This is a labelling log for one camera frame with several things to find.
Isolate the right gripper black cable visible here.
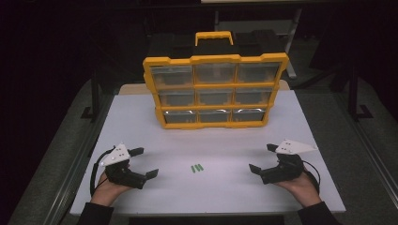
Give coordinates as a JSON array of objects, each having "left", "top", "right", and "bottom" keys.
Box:
[{"left": 301, "top": 159, "right": 322, "bottom": 195}]

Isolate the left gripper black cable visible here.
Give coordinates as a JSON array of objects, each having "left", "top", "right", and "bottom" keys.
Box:
[{"left": 89, "top": 146, "right": 116, "bottom": 197}]

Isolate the clear plastic storage drawer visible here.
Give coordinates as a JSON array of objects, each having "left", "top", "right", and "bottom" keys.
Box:
[{"left": 150, "top": 65, "right": 194, "bottom": 90}]

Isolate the group of clear drawers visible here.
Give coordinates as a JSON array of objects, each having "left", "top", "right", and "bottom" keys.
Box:
[{"left": 150, "top": 61, "right": 282, "bottom": 124}]

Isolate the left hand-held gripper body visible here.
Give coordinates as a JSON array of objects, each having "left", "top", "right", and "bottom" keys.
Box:
[{"left": 99, "top": 142, "right": 148, "bottom": 190}]

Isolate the person's right hand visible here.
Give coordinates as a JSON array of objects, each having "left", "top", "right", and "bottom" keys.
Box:
[{"left": 275, "top": 173, "right": 323, "bottom": 208}]

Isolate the yellow organizer cabinet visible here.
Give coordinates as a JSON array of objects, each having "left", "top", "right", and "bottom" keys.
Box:
[{"left": 142, "top": 30, "right": 290, "bottom": 130}]

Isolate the black metal stand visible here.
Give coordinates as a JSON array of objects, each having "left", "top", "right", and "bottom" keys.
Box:
[
  {"left": 346, "top": 65, "right": 375, "bottom": 122},
  {"left": 80, "top": 69, "right": 103, "bottom": 121}
]

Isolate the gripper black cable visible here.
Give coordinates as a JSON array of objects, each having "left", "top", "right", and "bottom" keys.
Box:
[
  {"left": 301, "top": 159, "right": 322, "bottom": 195},
  {"left": 89, "top": 146, "right": 116, "bottom": 197}
]

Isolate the person's left hand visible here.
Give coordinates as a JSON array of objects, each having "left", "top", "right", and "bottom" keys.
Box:
[{"left": 90, "top": 171, "right": 132, "bottom": 207}]

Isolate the aluminium rail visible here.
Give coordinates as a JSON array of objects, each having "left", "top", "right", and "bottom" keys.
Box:
[
  {"left": 43, "top": 93, "right": 115, "bottom": 225},
  {"left": 334, "top": 93, "right": 398, "bottom": 201}
]

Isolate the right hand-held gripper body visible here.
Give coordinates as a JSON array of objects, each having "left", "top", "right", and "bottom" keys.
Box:
[{"left": 258, "top": 139, "right": 319, "bottom": 186}]

